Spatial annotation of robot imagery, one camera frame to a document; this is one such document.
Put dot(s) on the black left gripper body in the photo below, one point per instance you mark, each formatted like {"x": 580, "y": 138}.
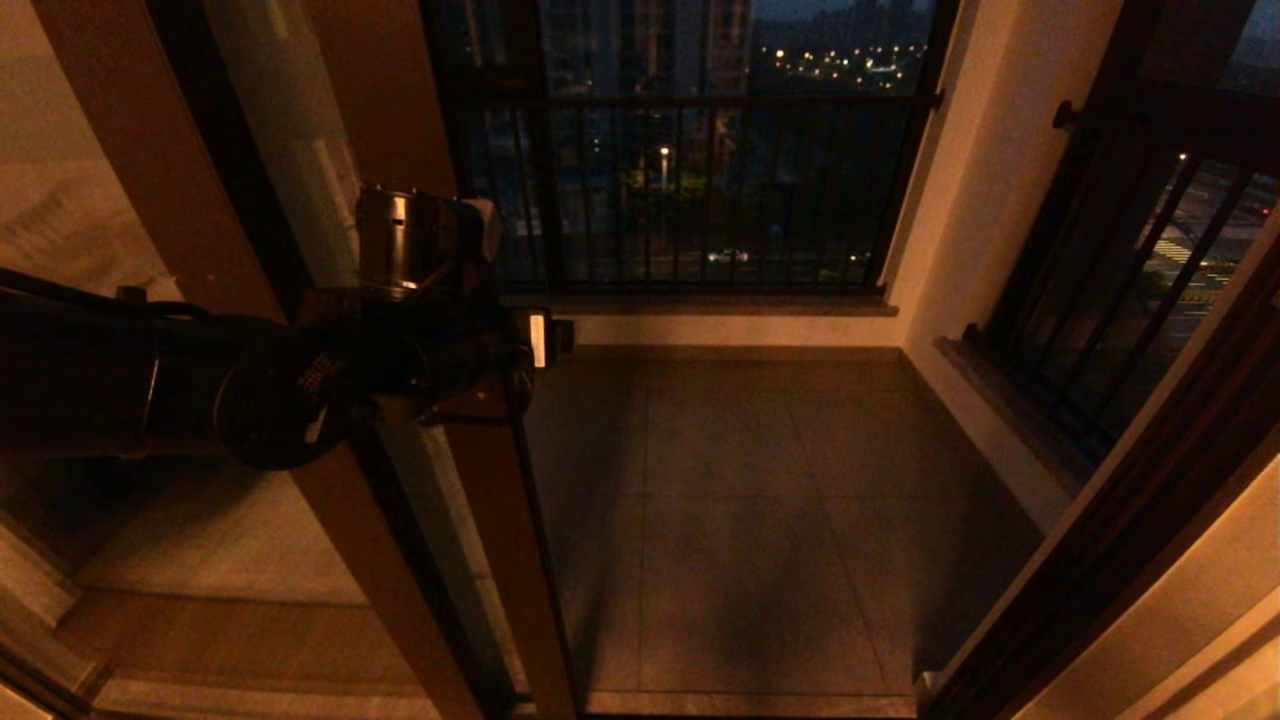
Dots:
{"x": 460, "y": 350}

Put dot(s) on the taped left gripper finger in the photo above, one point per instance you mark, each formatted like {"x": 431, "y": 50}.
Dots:
{"x": 562, "y": 329}
{"x": 561, "y": 346}

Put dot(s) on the brown framed sliding glass door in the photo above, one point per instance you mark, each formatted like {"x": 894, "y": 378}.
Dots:
{"x": 400, "y": 100}

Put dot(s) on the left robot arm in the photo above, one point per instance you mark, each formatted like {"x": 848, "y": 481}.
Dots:
{"x": 150, "y": 380}

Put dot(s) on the long black metal balcony railing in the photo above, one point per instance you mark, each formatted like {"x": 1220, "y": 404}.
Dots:
{"x": 700, "y": 102}

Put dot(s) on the brown framed fixed glass panel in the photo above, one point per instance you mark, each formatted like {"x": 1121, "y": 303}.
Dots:
{"x": 140, "y": 130}

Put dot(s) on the short grey stone window sill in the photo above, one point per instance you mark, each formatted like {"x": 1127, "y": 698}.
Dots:
{"x": 1010, "y": 410}

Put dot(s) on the dark brown door jamb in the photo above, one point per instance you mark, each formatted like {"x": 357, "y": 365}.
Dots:
{"x": 1150, "y": 500}

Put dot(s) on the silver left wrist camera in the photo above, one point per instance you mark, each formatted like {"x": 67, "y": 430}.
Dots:
{"x": 482, "y": 228}

